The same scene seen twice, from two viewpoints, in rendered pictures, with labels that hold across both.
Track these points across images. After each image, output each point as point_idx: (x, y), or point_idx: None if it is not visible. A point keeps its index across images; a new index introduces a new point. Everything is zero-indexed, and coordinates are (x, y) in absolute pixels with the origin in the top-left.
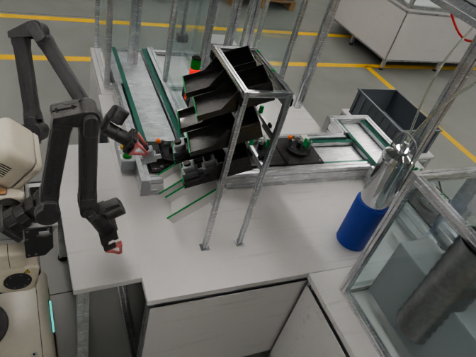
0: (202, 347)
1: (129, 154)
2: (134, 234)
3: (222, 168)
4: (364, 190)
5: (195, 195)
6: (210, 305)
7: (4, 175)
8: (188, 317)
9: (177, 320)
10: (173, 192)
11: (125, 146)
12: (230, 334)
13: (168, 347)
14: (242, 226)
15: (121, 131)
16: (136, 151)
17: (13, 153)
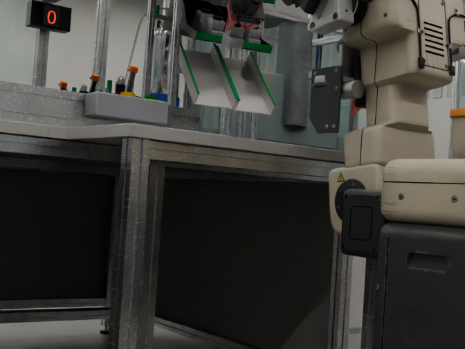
0: (290, 298)
1: (259, 25)
2: None
3: (261, 20)
4: (165, 80)
5: (237, 85)
6: (302, 196)
7: None
8: (318, 215)
9: (327, 217)
10: (236, 90)
11: (258, 12)
12: (268, 275)
13: (325, 284)
14: (225, 126)
15: None
16: (248, 25)
17: None
